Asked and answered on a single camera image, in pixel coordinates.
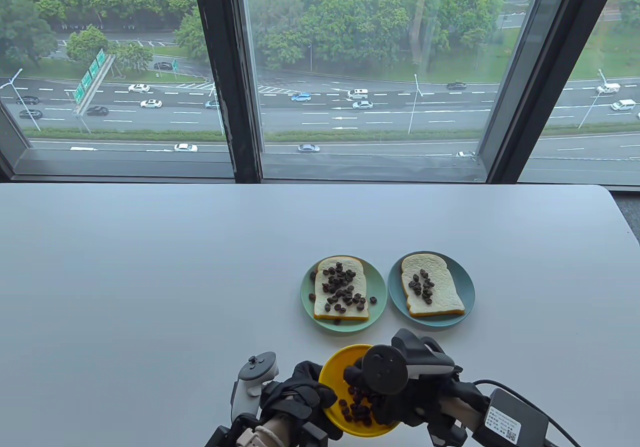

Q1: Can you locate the beige strap wristwatch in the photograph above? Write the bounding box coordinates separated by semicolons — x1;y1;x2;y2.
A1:
235;427;273;447

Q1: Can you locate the white toast slice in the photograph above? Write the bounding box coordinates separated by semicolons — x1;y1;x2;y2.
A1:
401;253;466;317
313;256;370;323

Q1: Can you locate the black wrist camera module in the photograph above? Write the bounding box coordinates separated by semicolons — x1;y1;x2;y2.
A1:
300;419;331;447

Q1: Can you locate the grey tracking controller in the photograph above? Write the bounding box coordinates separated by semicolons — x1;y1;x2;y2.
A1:
360;328;464;396
230;351;279;425

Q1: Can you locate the blue plate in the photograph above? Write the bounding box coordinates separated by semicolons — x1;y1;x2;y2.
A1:
387;252;475;328

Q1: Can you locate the green road sign gantry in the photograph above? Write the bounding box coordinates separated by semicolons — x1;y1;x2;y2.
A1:
72;48;117;118

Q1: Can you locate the pile of dark cranberries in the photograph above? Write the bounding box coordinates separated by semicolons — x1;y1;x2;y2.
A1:
337;387;381;428

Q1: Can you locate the person's left hand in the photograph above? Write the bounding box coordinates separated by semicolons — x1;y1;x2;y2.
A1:
260;360;343;440

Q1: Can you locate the yellow bowl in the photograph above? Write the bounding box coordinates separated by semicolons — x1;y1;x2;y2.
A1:
318;344;403;438

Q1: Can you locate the black wrist sensor box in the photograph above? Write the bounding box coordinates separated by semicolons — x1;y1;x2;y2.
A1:
204;424;236;447
472;388;550;447

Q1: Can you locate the green plate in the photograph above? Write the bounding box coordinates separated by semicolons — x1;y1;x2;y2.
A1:
300;257;388;333

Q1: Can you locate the person's right hand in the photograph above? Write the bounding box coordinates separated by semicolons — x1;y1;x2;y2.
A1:
342;354;491;445

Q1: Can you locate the person's left forearm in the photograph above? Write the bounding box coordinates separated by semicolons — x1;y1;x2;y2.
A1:
265;414;292;437

